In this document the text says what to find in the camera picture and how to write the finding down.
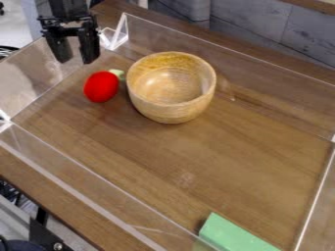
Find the black metal table clamp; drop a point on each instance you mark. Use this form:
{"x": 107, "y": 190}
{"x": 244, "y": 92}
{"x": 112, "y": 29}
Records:
{"x": 42, "y": 239}

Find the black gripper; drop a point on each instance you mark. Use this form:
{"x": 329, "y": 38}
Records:
{"x": 58, "y": 28}

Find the clear acrylic tray wall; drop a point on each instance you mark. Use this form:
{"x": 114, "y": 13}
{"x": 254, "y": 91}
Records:
{"x": 134, "y": 184}

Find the red felt strawberry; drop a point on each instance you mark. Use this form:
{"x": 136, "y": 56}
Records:
{"x": 102, "y": 85}

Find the green foam block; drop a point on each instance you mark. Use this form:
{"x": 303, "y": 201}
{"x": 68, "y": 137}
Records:
{"x": 228, "y": 237}

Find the light wooden bowl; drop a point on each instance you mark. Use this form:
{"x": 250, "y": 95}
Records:
{"x": 171, "y": 86}

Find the clear acrylic corner bracket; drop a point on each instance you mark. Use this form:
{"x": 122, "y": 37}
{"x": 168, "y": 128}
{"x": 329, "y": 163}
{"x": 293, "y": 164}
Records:
{"x": 112, "y": 38}

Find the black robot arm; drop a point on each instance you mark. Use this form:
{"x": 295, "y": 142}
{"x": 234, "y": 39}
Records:
{"x": 67, "y": 9}

